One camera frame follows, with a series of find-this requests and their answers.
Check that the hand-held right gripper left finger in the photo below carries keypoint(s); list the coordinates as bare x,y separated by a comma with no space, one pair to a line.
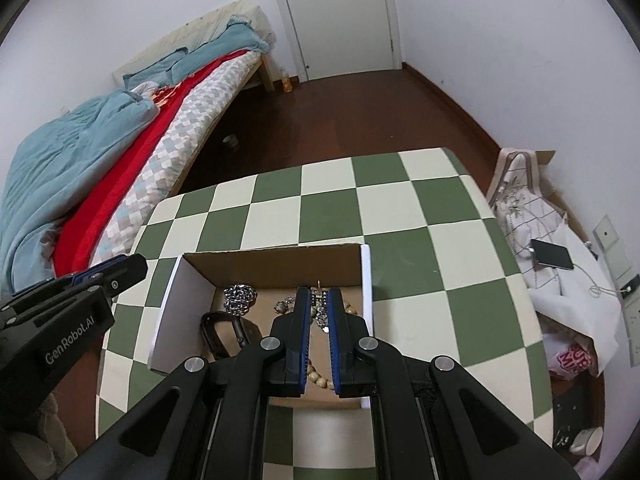
301,350

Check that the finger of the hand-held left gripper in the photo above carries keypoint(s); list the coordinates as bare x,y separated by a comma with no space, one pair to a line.
127,272
100,267

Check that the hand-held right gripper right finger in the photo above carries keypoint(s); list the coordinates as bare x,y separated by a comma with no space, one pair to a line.
334,350

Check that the black smartwatch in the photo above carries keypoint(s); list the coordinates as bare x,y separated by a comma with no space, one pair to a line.
217,335

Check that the white cardboard box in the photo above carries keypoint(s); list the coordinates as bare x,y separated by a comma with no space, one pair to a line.
280,265

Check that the red blanket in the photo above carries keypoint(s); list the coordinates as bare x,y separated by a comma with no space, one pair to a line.
125,160

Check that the large blue comforter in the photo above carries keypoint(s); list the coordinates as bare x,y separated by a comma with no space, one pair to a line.
70,160

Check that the grey white checkered quilt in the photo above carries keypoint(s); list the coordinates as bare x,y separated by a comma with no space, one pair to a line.
175,145

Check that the green white checkered tablecloth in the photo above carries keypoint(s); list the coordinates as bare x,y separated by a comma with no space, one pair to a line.
390,200

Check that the white red plastic bag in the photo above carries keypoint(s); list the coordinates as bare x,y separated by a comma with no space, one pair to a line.
567,357

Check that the black smartphone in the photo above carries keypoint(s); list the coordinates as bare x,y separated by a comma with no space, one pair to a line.
552,255

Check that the floral fabric bag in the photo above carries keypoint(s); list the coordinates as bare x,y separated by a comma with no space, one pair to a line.
520,200

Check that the wooden bed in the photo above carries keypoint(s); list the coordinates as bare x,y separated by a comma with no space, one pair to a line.
267,72

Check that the white patterned bag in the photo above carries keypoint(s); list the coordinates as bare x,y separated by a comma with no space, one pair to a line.
575,310

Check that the orange drink bottle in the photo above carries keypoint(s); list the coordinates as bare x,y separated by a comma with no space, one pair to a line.
286,84

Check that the small blue blanket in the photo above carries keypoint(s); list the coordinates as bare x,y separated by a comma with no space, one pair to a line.
225,45

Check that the white mug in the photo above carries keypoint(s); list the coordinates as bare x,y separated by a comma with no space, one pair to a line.
587,441

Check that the brown cardboard sheet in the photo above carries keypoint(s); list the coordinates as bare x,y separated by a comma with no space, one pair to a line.
555,160

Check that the black charger plug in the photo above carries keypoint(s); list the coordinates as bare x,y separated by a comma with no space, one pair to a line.
632,285

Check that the white door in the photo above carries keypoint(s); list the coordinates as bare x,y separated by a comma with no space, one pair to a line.
340,20

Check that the white wall socket row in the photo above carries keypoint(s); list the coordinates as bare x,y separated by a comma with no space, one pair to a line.
612,240

